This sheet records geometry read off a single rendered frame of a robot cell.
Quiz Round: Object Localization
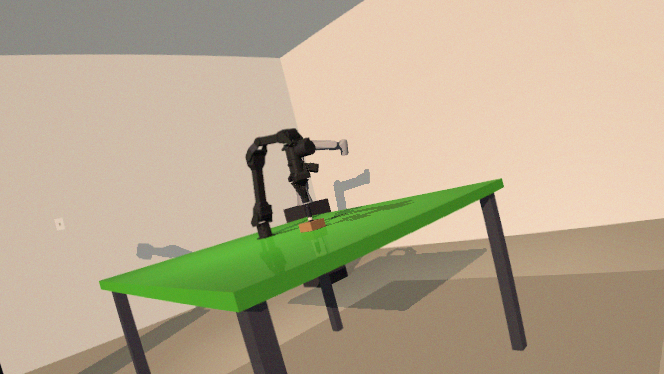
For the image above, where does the tan block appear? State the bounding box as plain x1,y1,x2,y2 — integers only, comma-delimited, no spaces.
298,218,326,233

